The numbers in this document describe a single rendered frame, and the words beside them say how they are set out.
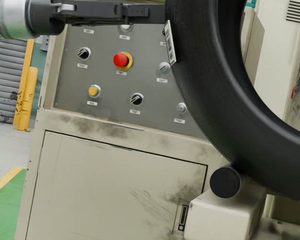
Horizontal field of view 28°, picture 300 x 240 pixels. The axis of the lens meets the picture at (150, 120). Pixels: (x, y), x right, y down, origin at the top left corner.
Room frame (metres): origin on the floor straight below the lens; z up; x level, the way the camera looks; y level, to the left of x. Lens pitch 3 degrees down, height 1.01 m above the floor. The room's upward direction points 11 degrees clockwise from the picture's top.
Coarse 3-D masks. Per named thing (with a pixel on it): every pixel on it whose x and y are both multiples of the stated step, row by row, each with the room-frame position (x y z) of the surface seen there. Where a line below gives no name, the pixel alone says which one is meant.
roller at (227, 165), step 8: (224, 168) 0.85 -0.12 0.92; (232, 168) 0.86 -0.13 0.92; (216, 176) 0.85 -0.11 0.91; (224, 176) 0.85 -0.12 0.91; (232, 176) 0.85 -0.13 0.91; (240, 176) 0.86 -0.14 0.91; (216, 184) 0.85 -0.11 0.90; (224, 184) 0.85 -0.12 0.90; (232, 184) 0.85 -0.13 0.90; (240, 184) 0.86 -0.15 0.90; (216, 192) 0.85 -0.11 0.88; (224, 192) 0.85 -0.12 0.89; (232, 192) 0.85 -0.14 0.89
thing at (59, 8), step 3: (60, 6) 0.98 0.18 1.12; (63, 6) 0.96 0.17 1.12; (66, 6) 0.96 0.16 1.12; (69, 6) 0.96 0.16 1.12; (72, 6) 0.96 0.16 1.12; (57, 9) 0.99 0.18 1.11; (60, 9) 0.98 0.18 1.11; (63, 9) 0.96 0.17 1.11; (66, 9) 0.96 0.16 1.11; (69, 9) 0.96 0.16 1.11; (72, 9) 0.96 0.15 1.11
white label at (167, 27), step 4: (168, 20) 0.85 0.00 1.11; (168, 24) 0.85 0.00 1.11; (164, 28) 0.89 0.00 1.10; (168, 28) 0.86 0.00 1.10; (168, 32) 0.86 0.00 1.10; (168, 36) 0.87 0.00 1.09; (168, 40) 0.87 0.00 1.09; (172, 40) 0.85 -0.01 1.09; (168, 44) 0.88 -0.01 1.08; (172, 44) 0.85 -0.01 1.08; (168, 48) 0.88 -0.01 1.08; (172, 48) 0.85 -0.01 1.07; (172, 52) 0.85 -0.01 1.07; (172, 56) 0.86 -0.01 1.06; (172, 60) 0.86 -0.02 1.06; (172, 64) 0.88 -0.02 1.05
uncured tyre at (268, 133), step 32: (192, 0) 0.85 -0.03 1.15; (224, 0) 1.11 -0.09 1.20; (192, 32) 0.85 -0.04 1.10; (224, 32) 1.11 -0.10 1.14; (192, 64) 0.85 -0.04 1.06; (224, 64) 0.83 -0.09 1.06; (192, 96) 0.86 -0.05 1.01; (224, 96) 0.83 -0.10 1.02; (256, 96) 1.09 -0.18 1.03; (224, 128) 0.83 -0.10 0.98; (256, 128) 0.81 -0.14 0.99; (288, 128) 1.07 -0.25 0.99; (256, 160) 0.83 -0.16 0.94; (288, 160) 0.80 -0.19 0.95; (288, 192) 0.84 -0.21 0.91
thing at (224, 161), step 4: (220, 160) 1.20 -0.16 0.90; (224, 160) 1.20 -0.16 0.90; (220, 164) 1.20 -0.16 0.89; (224, 164) 1.20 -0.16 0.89; (252, 180) 1.18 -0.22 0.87; (256, 184) 1.18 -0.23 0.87; (260, 184) 1.18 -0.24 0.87; (268, 192) 1.17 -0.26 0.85; (272, 192) 1.17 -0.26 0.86; (280, 196) 1.17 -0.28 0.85
